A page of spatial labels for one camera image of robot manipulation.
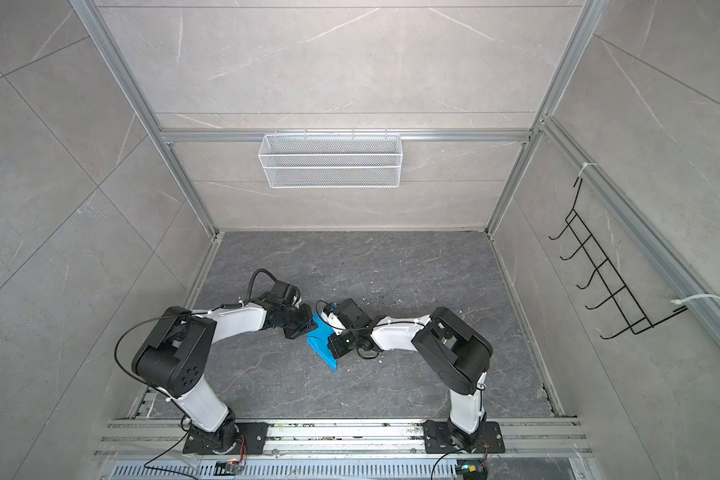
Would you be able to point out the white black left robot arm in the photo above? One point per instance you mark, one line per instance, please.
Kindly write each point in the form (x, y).
(173, 357)

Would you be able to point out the black wire hook rack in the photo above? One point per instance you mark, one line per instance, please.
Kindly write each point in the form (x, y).
(603, 269)

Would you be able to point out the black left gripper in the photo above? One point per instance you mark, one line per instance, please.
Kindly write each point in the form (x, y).
(309, 325)

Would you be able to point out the white wire mesh basket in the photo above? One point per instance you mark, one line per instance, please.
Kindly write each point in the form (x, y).
(331, 160)

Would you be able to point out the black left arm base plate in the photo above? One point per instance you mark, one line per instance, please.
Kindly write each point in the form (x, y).
(229, 439)

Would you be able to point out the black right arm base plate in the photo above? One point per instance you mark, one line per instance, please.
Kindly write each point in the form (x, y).
(463, 437)

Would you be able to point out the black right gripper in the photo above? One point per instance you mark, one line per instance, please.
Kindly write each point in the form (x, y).
(334, 345)

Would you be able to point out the blue square paper sheet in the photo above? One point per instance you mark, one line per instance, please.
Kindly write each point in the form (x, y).
(318, 340)

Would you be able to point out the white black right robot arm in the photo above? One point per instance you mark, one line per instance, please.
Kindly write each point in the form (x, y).
(458, 355)

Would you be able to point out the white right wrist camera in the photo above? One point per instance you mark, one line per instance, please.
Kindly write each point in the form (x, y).
(329, 317)

